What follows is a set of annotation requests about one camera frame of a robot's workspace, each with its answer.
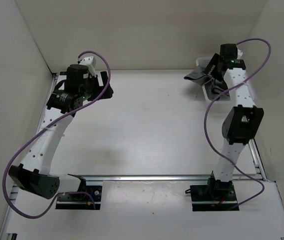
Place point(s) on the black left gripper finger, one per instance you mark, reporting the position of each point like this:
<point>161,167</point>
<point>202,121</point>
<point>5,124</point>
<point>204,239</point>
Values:
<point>97,91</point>
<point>103,79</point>

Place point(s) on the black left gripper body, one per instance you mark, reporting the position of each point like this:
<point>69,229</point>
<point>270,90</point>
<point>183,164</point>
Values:
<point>86,88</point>

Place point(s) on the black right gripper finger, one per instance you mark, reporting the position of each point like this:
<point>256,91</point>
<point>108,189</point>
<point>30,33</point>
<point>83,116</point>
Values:
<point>219,82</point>
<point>212,67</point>

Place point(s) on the grey cotton shorts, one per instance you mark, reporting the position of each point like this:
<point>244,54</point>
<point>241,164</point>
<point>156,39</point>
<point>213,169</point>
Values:
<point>199,77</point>

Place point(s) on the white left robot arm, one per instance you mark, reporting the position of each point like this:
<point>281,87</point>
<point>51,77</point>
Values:
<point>32,174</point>

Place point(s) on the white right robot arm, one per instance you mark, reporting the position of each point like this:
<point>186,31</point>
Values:
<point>242,122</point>

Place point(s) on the white perforated plastic basket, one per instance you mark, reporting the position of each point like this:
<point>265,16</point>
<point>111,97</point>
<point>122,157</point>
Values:
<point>223,100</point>

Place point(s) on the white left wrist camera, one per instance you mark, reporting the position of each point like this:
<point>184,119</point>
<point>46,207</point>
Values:
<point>90,62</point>

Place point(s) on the aluminium right frame rail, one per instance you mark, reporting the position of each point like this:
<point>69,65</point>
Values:
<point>257,160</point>

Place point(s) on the aluminium frame rail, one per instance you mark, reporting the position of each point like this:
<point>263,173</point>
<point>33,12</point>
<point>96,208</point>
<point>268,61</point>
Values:
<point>257,160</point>
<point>4,233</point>
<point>147,178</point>

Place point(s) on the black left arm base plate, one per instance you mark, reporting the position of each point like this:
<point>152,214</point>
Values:
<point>82,201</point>

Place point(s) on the aluminium front frame rail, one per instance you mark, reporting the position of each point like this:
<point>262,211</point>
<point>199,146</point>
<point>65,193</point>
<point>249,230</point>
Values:
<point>147,178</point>

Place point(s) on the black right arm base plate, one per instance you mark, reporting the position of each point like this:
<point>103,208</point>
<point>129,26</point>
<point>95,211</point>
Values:
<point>205,201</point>

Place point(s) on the aluminium left frame rail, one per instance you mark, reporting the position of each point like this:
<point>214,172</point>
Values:
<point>4,233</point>

